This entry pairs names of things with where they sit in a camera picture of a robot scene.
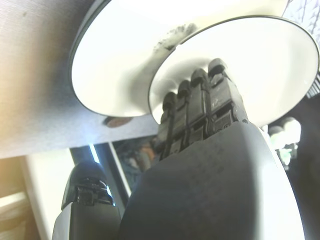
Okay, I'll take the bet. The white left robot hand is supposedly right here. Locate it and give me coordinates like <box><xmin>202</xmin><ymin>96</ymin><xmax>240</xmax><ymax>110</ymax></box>
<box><xmin>52</xmin><ymin>57</ymin><xmax>305</xmax><ymax>240</ymax></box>

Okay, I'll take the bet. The robot column with light strip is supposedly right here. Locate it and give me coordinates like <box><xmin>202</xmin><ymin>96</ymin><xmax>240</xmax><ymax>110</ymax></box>
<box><xmin>69</xmin><ymin>142</ymin><xmax>132</xmax><ymax>201</ymax></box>

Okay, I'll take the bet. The brown round disc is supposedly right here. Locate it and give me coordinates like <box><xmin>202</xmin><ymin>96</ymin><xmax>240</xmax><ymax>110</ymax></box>
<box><xmin>103</xmin><ymin>117</ymin><xmax>133</xmax><ymax>129</ymax></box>

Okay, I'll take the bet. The silver wire dish rack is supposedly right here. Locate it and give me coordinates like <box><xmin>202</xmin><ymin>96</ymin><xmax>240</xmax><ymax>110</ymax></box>
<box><xmin>281</xmin><ymin>0</ymin><xmax>320</xmax><ymax>41</ymax></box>

